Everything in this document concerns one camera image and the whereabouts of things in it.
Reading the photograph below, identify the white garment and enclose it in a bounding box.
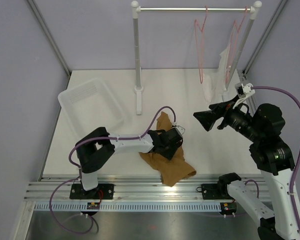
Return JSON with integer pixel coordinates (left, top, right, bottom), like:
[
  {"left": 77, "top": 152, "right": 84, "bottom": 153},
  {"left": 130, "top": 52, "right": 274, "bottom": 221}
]
[{"left": 201, "top": 33, "right": 231, "bottom": 105}]

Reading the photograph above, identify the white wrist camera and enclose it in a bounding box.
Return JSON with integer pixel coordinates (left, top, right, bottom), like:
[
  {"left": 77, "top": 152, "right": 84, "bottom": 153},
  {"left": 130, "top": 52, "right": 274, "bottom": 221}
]
[
  {"left": 172, "top": 122, "right": 186, "bottom": 136},
  {"left": 224, "top": 83, "right": 255, "bottom": 109}
]

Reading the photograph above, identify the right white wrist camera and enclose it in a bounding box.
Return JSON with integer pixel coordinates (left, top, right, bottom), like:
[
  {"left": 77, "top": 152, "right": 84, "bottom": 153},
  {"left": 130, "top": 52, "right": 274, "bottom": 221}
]
[{"left": 224, "top": 83, "right": 255, "bottom": 109}]

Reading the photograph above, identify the pink wire hanger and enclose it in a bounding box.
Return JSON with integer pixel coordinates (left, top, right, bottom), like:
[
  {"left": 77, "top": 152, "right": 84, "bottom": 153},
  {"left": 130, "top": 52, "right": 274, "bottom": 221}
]
[
  {"left": 194, "top": 6, "right": 208, "bottom": 84},
  {"left": 225, "top": 6, "right": 248, "bottom": 84}
]

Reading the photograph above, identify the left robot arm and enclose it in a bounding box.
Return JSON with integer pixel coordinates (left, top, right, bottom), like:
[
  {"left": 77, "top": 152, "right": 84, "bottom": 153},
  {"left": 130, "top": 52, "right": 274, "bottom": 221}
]
[{"left": 68, "top": 125, "right": 185, "bottom": 199}]

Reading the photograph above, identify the brown tank top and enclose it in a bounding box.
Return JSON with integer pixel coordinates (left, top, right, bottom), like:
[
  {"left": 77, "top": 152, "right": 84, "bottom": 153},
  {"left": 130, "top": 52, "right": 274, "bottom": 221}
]
[{"left": 139, "top": 111, "right": 197, "bottom": 187}]

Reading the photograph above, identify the aluminium rail base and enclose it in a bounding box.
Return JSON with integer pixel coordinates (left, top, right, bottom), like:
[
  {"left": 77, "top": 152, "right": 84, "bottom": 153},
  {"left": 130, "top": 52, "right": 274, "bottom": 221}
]
[{"left": 23, "top": 173, "right": 277, "bottom": 203}]

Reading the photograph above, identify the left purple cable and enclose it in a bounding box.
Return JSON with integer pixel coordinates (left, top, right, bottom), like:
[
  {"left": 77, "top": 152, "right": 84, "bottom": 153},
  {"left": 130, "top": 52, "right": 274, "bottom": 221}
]
[{"left": 48, "top": 106, "right": 177, "bottom": 235}]

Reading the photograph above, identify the white slotted cable duct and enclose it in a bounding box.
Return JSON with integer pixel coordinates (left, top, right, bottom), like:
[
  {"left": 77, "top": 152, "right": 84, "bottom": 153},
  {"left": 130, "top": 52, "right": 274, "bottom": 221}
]
[{"left": 34, "top": 201, "right": 221, "bottom": 213}]

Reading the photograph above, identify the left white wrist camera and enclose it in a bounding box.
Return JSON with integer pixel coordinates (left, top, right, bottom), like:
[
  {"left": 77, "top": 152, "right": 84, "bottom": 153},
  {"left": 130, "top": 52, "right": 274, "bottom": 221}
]
[{"left": 172, "top": 122, "right": 186, "bottom": 136}]

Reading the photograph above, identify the white plastic basket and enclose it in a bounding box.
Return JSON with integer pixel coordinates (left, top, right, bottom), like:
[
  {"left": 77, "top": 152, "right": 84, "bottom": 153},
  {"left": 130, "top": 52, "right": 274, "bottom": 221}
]
[{"left": 58, "top": 78, "right": 125, "bottom": 139}]

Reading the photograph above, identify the white clothes rack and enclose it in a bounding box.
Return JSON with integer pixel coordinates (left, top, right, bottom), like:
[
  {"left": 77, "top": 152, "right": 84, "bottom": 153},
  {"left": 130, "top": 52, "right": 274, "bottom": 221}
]
[{"left": 130, "top": 0, "right": 263, "bottom": 116}]

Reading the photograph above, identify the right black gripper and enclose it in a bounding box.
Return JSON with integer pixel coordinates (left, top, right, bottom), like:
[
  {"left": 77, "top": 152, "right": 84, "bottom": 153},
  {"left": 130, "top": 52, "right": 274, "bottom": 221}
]
[{"left": 194, "top": 94, "right": 263, "bottom": 143}]

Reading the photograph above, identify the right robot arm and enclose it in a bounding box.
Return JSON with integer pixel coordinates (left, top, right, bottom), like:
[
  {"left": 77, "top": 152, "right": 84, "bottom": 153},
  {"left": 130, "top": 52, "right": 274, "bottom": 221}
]
[{"left": 193, "top": 101, "right": 300, "bottom": 240}]

